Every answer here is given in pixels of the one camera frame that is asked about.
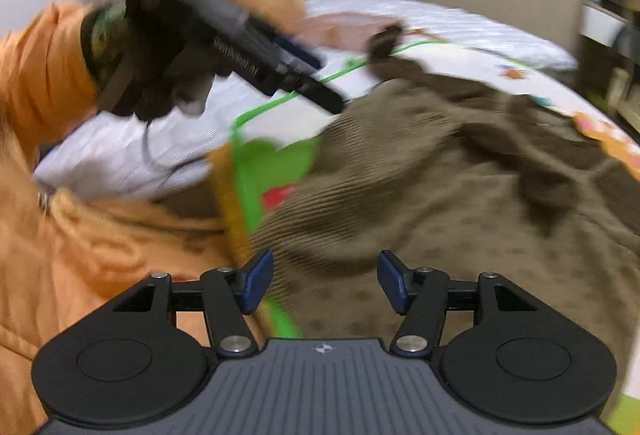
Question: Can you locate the orange jacket sleeve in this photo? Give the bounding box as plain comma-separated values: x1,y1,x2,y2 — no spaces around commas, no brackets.
1,2,252,434

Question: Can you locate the cartoon animal play mat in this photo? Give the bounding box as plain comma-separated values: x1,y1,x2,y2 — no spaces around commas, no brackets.
207,39,640,435

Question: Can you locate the brown polka dot garment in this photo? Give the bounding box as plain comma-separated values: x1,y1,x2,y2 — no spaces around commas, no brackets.
164,21,640,396

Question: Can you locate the pink gift box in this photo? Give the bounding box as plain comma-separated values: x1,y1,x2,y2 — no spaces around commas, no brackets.
294,11,402,52

